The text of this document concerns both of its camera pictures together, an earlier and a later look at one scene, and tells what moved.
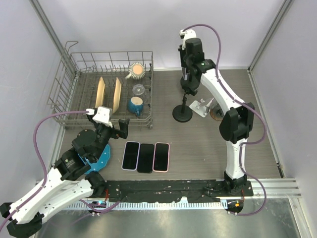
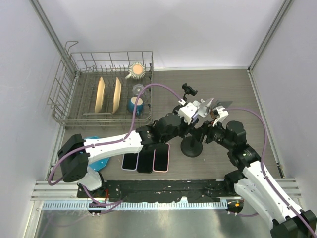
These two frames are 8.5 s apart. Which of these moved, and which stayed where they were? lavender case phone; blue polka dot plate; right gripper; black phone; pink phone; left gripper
Moved: left gripper; right gripper
Stayed: lavender case phone; black phone; pink phone; blue polka dot plate
